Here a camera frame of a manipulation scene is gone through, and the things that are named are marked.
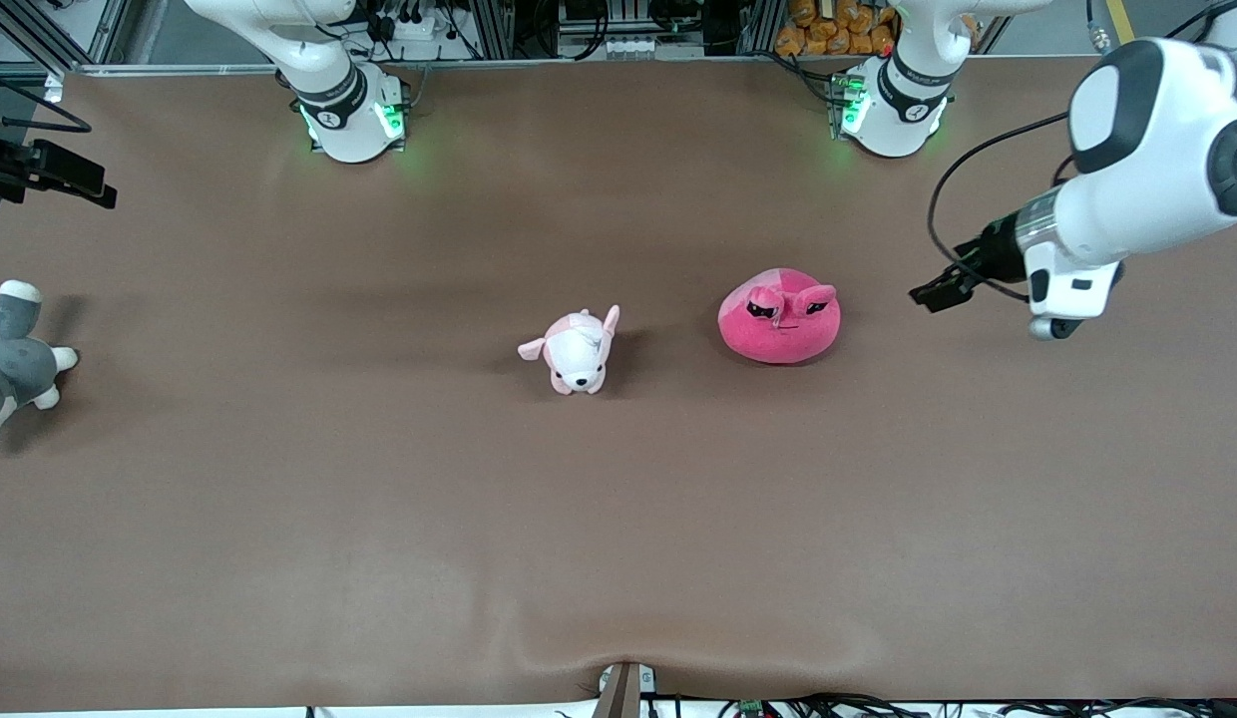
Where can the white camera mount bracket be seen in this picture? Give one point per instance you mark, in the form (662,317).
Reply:
(1052,289)

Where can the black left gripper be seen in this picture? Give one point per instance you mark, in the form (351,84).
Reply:
(994,251)

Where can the round hot pink plush toy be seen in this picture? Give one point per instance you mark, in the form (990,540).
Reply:
(778,334)

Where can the small green circuit board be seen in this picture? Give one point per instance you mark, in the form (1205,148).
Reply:
(750,709)

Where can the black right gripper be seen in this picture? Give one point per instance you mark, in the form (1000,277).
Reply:
(10,170)

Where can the white power strip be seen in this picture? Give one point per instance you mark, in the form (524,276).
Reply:
(409,28)

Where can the white connector strip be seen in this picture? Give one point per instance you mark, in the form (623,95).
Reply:
(653,47)

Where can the aluminium frame profile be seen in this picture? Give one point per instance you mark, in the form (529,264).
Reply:
(110,30)
(763,25)
(494,30)

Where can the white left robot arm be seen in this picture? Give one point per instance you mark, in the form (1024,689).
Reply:
(1187,110)

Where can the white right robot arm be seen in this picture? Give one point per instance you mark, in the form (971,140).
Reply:
(344,120)

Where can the pile of orange toys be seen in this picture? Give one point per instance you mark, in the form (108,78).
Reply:
(838,30)

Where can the grey white plush husky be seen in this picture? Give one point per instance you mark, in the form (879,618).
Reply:
(15,369)

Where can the small white corner bracket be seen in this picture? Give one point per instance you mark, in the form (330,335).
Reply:
(54,88)

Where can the brown table cloth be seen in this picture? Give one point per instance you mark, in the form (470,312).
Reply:
(618,519)

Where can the pale pink white plush dog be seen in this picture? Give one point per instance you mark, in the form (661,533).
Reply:
(577,354)

